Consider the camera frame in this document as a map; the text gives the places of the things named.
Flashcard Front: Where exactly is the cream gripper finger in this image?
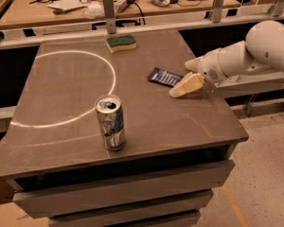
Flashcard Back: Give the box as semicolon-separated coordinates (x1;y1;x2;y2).
169;72;204;97
185;57;202;73

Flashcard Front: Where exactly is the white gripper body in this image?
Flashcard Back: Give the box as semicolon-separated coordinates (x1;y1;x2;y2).
198;48;226;83

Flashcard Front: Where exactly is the blue rxbar wrapper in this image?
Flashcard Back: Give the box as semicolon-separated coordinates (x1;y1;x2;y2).
148;67;183;87

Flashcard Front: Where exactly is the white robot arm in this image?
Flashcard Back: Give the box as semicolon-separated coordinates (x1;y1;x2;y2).
169;21;284;97

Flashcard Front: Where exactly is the green yellow sponge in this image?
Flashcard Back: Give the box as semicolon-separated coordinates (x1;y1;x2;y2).
106;35;137;54

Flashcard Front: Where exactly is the silver blue drink can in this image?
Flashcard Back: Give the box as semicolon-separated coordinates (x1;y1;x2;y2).
95;95;126;151

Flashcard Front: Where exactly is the white paper sheet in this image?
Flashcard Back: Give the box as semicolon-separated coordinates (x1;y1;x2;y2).
47;0;88;10

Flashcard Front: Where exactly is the grey drawer cabinet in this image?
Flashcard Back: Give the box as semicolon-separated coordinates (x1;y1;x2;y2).
5;144;238;227

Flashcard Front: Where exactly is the metal upright bracket right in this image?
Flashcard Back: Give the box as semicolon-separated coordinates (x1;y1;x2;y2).
210;0;224;23

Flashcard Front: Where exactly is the metal upright bracket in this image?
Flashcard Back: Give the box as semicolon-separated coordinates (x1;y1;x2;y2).
210;0;224;23
102;0;116;34

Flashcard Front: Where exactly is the metal upright bracket centre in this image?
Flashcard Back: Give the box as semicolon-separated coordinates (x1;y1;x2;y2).
102;0;116;34

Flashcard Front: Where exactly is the metal rail frame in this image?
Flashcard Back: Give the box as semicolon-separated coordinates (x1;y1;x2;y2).
0;5;284;50

